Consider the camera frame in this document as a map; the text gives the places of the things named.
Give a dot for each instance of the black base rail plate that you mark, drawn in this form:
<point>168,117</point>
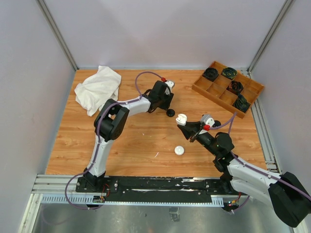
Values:
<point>159,189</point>

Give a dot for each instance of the dark red rolled item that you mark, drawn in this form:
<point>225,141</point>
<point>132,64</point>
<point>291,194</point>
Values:
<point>235,87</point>

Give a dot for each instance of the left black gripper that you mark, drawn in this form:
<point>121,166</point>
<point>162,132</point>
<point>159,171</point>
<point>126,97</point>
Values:
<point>166,105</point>

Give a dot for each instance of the black round charging case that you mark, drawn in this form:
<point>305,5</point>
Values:
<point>216,124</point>
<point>170,112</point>

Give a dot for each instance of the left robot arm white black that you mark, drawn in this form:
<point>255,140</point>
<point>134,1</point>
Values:
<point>111,121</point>

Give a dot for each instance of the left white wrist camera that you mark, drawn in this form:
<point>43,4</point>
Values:
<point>169,88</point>

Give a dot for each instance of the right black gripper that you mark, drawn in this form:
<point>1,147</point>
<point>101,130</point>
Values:
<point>196,125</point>

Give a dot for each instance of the white crumpled cloth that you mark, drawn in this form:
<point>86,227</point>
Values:
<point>95,90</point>

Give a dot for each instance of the wooden compartment tray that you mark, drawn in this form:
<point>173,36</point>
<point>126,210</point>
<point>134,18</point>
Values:
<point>217,92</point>

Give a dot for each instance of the green black rolled item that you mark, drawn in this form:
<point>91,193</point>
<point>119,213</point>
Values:
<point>229,73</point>

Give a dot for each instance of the black rolled item far left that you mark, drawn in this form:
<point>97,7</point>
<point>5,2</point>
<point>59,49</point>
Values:
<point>210,74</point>

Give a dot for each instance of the blue green rolled item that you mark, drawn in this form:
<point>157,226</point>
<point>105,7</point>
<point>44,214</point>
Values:
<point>241,103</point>

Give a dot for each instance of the white round charging case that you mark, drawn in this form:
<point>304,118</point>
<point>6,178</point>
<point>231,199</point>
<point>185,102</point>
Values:
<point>179,150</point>
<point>181,119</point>

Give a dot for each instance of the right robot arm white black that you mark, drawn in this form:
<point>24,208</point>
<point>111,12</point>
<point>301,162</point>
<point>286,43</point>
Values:
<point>283,192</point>

